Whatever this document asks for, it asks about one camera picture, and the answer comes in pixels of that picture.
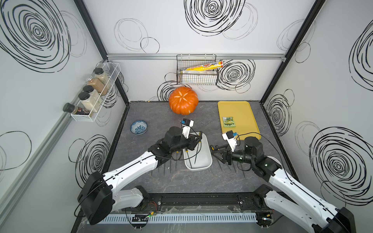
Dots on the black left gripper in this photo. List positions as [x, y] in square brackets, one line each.
[191, 144]

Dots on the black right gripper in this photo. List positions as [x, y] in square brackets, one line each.
[227, 153]

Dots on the white storage box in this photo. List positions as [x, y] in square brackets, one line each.
[204, 158]

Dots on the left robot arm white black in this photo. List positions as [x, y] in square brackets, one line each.
[114, 181]

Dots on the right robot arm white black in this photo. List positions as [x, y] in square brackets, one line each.
[283, 192]

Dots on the green snack packet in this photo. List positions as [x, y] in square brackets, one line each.
[228, 122]

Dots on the yellow plastic tray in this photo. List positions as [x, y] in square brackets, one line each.
[243, 116]

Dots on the orange pumpkin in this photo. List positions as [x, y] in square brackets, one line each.
[183, 101]

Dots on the blue patterned ceramic bowl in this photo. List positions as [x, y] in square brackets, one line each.
[138, 127]

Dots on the yellow snack package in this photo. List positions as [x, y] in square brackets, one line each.
[205, 67]

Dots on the spice jar pale powder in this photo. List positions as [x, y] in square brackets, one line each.
[89, 102]

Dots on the spice jar brown powder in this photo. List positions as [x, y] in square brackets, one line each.
[98, 85]

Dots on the spice jar white powder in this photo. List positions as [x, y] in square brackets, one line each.
[93, 93]

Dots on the spice jar beige powder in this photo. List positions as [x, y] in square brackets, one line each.
[102, 76]

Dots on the small dark sauce bottle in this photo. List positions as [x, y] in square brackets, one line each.
[74, 109]

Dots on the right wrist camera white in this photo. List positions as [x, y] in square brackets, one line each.
[230, 137]

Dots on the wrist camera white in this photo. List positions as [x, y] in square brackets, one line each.
[187, 124]
[230, 137]

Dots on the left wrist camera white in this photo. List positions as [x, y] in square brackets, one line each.
[187, 124]

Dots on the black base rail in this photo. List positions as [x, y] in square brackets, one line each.
[204, 201]

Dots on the black wire wall basket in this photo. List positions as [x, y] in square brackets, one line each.
[185, 61]

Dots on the clear acrylic wall shelf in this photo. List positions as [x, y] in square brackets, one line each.
[109, 100]

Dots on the white slotted cable duct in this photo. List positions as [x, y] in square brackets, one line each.
[181, 218]

